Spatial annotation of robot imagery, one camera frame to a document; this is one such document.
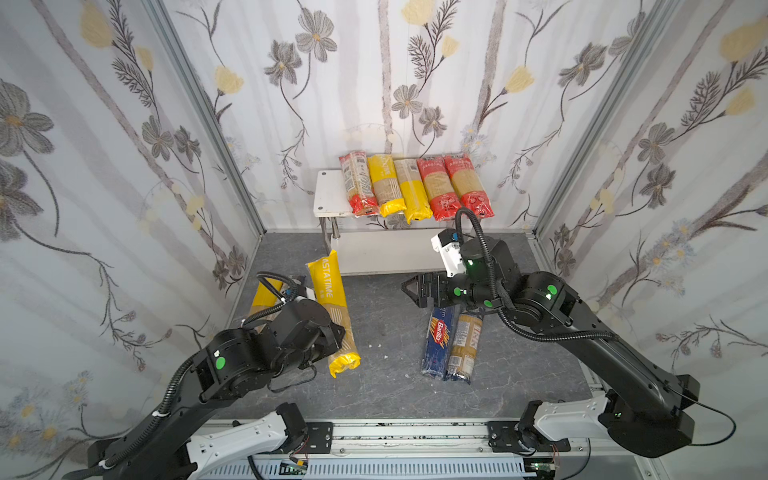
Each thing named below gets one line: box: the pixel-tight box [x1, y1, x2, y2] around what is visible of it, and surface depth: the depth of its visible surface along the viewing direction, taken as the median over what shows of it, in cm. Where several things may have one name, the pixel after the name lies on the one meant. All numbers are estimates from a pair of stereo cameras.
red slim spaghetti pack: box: [339, 151, 379, 218], surface depth 81 cm
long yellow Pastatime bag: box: [306, 250, 361, 378], surface depth 65 cm
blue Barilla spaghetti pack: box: [421, 306, 456, 380], surface depth 88 cm
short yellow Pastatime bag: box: [367, 155, 407, 217], surface depth 81 cm
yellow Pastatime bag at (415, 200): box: [394, 158, 433, 224], surface depth 82 cm
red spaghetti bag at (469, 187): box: [444, 154, 495, 218], surface depth 83 cm
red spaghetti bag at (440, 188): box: [417, 156, 460, 222], surface depth 83 cm
